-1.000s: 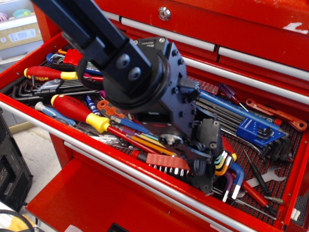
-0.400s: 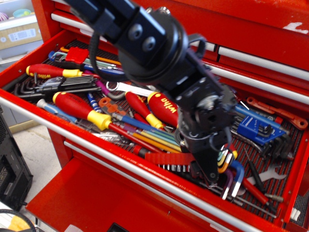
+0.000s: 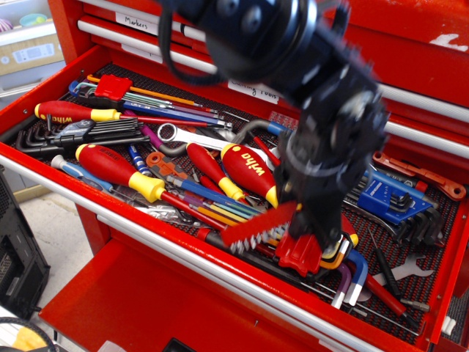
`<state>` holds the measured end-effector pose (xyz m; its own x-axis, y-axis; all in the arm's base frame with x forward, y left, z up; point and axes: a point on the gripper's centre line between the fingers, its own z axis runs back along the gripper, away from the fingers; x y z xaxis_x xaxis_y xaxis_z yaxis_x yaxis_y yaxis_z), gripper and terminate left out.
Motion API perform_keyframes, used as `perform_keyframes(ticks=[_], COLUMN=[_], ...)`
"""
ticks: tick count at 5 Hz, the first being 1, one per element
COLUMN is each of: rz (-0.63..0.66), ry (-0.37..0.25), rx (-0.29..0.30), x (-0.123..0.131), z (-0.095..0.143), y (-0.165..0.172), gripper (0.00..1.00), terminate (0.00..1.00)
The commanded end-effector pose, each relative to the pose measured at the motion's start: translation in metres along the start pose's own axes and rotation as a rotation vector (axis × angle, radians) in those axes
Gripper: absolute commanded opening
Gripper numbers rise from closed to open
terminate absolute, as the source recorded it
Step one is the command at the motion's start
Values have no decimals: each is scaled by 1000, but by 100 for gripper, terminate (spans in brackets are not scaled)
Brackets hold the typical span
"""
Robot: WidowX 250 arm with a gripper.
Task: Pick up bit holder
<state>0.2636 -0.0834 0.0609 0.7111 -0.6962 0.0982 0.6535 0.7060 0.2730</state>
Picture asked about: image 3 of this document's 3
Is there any blue grey precision screwdriver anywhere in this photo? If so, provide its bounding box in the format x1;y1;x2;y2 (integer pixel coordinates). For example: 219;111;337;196
51;155;147;208

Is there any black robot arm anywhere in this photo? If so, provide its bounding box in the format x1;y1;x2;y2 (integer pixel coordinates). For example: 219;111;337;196
158;1;388;249

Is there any small red yellow screwdriver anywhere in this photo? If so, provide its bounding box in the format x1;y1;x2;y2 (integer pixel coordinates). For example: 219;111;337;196
186;142;245;202

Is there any red yellow screwdriver front left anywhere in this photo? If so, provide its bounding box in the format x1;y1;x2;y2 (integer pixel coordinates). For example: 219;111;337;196
75;144;226;231

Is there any blue striped small tool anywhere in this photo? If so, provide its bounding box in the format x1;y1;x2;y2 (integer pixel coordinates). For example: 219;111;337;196
128;144;152;176

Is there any colourful hex key set front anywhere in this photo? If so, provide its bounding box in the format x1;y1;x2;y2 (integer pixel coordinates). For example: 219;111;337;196
165;174;369;309

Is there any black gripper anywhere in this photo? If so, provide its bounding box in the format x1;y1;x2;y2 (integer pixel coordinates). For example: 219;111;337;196
279;47;388;251

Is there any wiha screwdriver right slim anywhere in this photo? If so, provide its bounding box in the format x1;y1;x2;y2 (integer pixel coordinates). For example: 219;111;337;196
249;133;358;246

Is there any silver combination wrench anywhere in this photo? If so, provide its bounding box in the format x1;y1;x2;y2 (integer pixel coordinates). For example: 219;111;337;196
157;122;279;164

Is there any white drawer label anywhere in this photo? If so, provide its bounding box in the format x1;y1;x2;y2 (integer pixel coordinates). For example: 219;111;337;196
228;80;279;104

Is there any black equipment box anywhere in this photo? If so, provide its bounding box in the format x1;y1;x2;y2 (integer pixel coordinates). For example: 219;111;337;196
1;168;51;320

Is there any black hex key set left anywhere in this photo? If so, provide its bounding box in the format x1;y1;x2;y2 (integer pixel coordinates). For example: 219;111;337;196
15;118;149;160

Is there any black thin screwdriver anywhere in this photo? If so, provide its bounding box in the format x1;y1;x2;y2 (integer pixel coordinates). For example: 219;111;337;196
367;227;404;300

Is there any orange plastic tool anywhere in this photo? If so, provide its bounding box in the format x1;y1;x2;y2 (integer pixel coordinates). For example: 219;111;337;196
146;151;188;179

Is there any blue holder hex key set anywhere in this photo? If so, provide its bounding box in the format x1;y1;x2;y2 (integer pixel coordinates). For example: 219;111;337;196
344;171;444;247

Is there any colourful hex key set rear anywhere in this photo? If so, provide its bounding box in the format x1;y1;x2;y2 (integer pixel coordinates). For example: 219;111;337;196
69;75;231;128

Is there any red bit holder rear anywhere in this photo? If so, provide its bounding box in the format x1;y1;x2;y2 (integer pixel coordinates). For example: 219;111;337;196
268;111;298;130

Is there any orange red flat wrench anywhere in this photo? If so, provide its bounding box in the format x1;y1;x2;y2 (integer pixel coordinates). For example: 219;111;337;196
373;152;468;201

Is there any flat silver open wrench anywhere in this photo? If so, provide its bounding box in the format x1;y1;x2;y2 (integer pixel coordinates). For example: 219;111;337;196
358;253;435;302

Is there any black red drawer liner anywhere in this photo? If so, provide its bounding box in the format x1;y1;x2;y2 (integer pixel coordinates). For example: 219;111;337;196
1;48;468;351

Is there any large wiha screwdriver centre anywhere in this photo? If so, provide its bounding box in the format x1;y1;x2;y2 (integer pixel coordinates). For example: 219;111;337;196
221;144;278;208

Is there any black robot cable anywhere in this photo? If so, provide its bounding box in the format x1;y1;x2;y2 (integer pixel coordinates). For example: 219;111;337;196
157;0;224;86

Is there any wiha screwdriver top left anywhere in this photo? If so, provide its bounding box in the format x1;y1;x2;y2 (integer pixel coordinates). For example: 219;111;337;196
34;100;210;127

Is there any colourful hex key set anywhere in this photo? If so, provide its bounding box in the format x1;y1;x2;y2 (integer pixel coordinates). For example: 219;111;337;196
69;75;231;128
165;174;369;309

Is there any red bit holder with bits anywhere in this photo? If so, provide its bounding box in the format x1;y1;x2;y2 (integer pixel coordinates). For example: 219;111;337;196
220;200;303;254

